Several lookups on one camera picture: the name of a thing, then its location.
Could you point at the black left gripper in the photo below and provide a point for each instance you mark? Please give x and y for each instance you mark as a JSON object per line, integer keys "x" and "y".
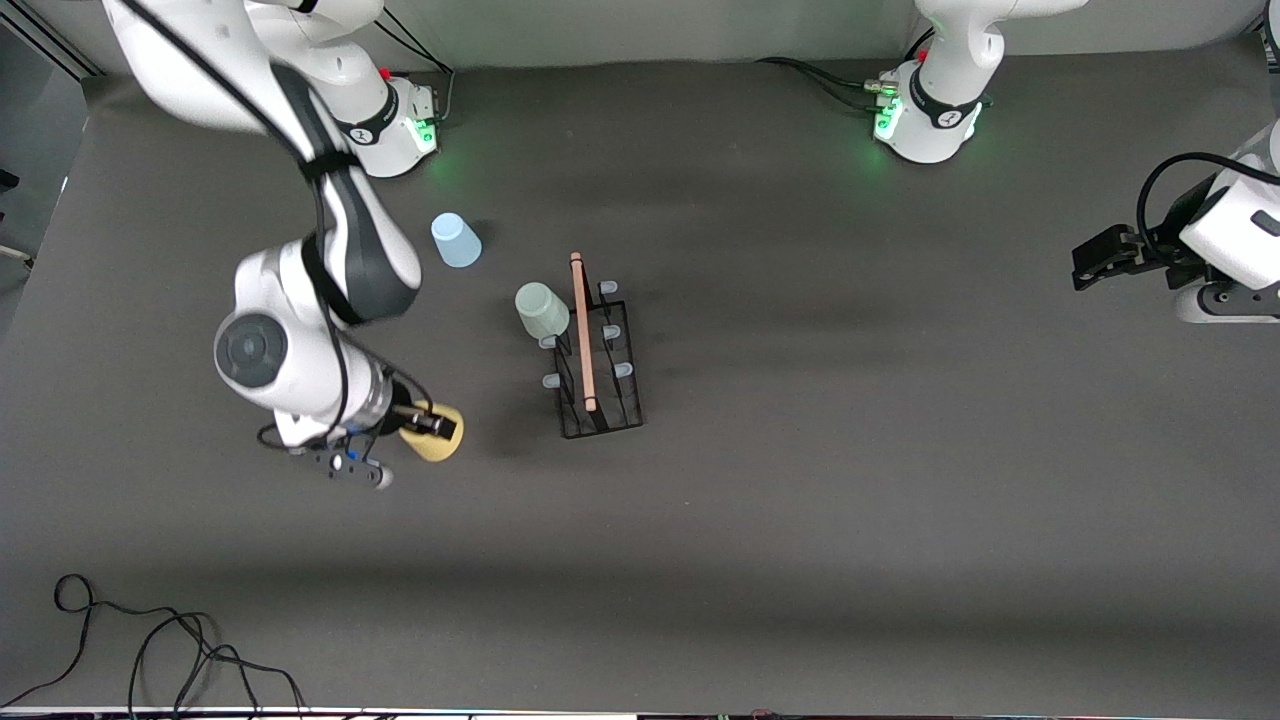
{"x": 1166, "y": 252}

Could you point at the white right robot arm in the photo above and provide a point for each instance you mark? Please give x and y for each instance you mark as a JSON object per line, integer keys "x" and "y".
{"x": 300, "y": 370}

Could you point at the yellow plastic cup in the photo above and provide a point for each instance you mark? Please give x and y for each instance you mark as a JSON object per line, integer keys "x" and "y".
{"x": 435, "y": 448}

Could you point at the light blue plastic cup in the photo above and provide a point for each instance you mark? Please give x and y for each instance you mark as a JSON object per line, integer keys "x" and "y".
{"x": 456, "y": 242}

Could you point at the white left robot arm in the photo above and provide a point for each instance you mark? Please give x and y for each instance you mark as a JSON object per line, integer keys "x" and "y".
{"x": 940, "y": 100}

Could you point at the dark grey table cloth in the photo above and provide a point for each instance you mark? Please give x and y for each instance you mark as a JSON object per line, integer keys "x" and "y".
{"x": 900, "y": 500}

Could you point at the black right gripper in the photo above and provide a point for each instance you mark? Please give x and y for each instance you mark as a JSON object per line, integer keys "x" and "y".
{"x": 401, "y": 416}

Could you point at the pale green plastic cup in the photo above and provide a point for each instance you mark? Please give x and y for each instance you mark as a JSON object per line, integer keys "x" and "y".
{"x": 542, "y": 310}

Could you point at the dark metal rail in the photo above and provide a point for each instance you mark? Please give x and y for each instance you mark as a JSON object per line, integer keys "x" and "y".
{"x": 50, "y": 40}

